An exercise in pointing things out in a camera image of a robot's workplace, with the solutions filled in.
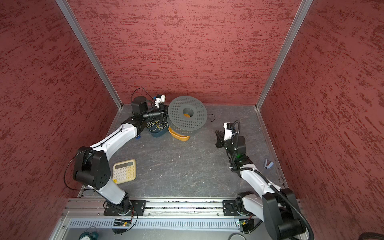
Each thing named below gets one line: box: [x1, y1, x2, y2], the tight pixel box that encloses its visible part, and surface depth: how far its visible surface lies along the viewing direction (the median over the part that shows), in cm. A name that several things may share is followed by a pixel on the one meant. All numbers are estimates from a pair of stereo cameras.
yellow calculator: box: [112, 159, 136, 185], surface depth 86 cm
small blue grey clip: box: [264, 158, 274, 169], surface depth 89 cm
